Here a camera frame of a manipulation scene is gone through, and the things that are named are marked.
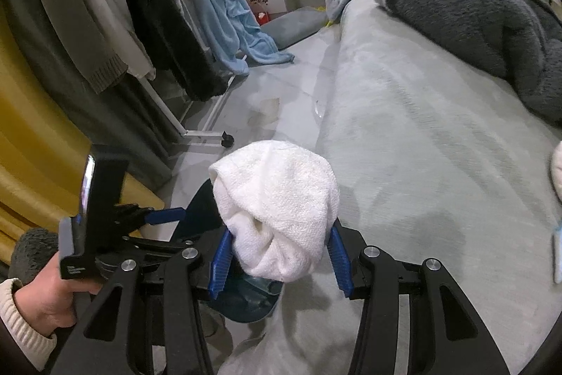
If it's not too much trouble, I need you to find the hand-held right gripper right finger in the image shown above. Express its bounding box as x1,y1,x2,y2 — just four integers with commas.
328,225,512,375

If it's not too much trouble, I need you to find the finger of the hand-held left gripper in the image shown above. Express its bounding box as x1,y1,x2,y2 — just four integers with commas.
143,207,187,226
124,235,196,253

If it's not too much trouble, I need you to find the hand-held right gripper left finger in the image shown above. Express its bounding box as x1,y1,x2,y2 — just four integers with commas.
50,228,233,375

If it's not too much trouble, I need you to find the white towel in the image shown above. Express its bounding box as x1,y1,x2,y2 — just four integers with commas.
208,140,341,283

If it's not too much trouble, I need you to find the person's left forearm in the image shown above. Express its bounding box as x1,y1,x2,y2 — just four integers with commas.
0,278,58,371

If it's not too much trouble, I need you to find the person's left hand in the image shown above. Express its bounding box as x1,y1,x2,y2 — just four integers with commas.
13,256,104,338

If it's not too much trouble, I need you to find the yellow curtain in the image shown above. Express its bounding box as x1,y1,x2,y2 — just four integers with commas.
0,1,168,266

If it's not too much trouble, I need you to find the white clothes rack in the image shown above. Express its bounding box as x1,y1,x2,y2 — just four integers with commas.
138,72,235,148

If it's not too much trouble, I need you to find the person's grey fleece garment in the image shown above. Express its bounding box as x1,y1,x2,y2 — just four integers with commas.
9,228,60,285

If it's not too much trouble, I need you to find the bed with pale green sheet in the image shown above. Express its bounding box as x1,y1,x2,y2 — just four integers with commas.
217,0,562,375

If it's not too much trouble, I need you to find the hanging grey knit sweater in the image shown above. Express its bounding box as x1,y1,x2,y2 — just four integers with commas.
22,0,129,95

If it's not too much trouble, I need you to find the hanging black garment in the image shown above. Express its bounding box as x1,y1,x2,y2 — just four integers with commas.
118,0,229,101

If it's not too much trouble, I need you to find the grey floor cushion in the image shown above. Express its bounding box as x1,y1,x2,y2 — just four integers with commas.
263,6,328,49

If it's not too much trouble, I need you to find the dark grey fleece blanket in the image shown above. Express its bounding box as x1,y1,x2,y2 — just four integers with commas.
372,0,562,125

